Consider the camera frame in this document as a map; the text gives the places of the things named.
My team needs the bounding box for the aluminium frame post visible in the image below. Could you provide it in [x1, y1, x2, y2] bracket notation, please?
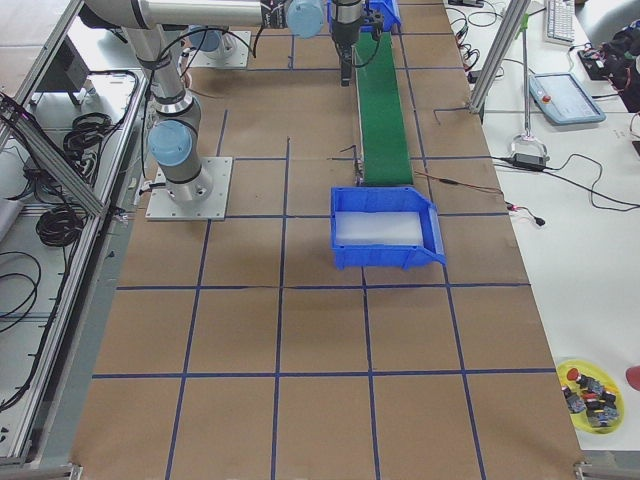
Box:
[468, 0, 530, 114]

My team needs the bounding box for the white keyboard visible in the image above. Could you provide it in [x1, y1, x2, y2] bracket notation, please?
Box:
[543, 0, 575, 46]

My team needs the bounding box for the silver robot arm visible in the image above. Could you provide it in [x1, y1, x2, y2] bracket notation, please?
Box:
[87, 0, 365, 203]

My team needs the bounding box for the left blue plastic bin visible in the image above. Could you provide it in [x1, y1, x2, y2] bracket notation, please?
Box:
[327, 0, 401, 40]

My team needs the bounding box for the blue teach pendant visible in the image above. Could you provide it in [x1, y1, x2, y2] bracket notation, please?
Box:
[529, 72, 606, 125]

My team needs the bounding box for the black power adapter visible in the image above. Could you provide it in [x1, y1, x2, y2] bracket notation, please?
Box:
[512, 153, 546, 171]

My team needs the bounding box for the green conveyor belt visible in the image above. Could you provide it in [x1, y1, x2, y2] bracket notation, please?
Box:
[355, 32, 413, 186]

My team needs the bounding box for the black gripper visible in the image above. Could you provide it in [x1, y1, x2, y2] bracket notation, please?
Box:
[331, 0, 362, 86]

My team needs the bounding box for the yellow plate of buttons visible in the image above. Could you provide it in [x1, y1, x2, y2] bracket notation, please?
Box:
[556, 358, 625, 435]

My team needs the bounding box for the long metal grabber tool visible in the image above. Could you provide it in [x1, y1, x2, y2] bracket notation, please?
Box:
[511, 14, 548, 162]

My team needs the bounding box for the red black conveyor wire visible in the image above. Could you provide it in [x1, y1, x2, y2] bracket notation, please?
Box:
[413, 170, 546, 229]

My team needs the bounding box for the right blue plastic bin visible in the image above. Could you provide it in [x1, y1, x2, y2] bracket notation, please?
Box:
[330, 187, 447, 270]

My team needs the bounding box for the white foam pad right bin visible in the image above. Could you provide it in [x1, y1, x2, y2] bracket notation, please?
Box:
[334, 211, 423, 246]

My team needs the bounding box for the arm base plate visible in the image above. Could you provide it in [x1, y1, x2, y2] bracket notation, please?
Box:
[145, 157, 233, 221]
[189, 31, 251, 69]

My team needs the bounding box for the blue plastic bin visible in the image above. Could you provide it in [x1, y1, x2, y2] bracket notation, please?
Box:
[330, 187, 447, 270]
[327, 0, 401, 40]

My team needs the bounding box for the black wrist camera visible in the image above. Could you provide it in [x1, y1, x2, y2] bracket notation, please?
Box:
[360, 9, 385, 35]

